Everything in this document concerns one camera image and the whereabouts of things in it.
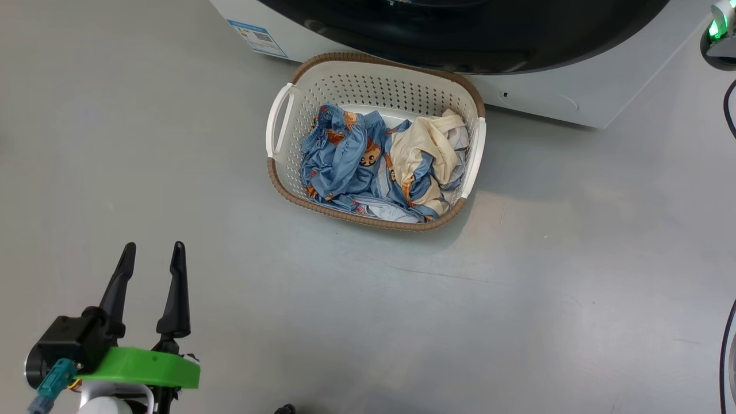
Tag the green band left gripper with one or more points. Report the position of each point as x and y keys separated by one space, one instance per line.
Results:
x=138 y=365

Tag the white front-load washing machine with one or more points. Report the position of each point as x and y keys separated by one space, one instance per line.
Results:
x=575 y=86

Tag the round black glass washer door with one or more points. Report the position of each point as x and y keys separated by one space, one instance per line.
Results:
x=460 y=34

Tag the blue cartoon print garment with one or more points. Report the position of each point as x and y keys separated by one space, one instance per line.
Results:
x=339 y=161

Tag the cream fabric garment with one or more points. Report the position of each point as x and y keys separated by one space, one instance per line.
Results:
x=422 y=149

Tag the blue energy label sticker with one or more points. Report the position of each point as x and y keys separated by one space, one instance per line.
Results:
x=257 y=37

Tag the white perforated basket brown rim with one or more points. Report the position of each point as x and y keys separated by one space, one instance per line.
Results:
x=368 y=86

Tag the teal left camera connector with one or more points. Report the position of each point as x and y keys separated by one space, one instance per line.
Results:
x=54 y=382

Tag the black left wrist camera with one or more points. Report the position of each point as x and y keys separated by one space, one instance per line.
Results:
x=69 y=339

